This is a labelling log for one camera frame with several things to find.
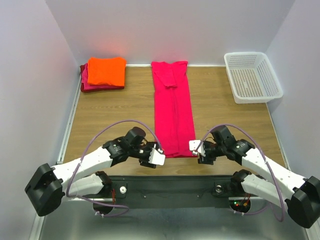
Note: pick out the folded pink t shirt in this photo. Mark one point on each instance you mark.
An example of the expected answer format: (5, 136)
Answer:
(86, 80)

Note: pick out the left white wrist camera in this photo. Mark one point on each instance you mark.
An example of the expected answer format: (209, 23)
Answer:
(156, 157)

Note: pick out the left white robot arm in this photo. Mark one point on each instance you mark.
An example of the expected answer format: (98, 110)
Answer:
(50, 185)

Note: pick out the folded orange t shirt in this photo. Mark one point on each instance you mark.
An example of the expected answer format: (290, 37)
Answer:
(106, 71)

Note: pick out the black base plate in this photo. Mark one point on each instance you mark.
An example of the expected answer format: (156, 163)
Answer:
(170, 192)

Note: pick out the crimson t shirt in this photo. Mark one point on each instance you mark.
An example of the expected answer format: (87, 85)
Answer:
(173, 117)

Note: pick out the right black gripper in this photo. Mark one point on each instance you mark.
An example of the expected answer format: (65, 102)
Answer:
(206, 159)

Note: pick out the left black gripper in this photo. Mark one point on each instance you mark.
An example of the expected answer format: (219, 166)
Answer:
(144, 162)

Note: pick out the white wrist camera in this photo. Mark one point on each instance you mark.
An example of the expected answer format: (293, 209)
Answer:
(196, 147)
(156, 157)

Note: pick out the aluminium frame rail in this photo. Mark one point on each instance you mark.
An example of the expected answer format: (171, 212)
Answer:
(170, 216)

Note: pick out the white plastic basket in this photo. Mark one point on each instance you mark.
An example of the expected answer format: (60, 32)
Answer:
(252, 78)

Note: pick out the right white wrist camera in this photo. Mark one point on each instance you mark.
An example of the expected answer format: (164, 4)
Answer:
(196, 147)

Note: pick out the folded dark red t shirt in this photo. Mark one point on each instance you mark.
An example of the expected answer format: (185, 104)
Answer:
(83, 90)

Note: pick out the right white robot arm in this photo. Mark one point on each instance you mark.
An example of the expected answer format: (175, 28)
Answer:
(296, 195)

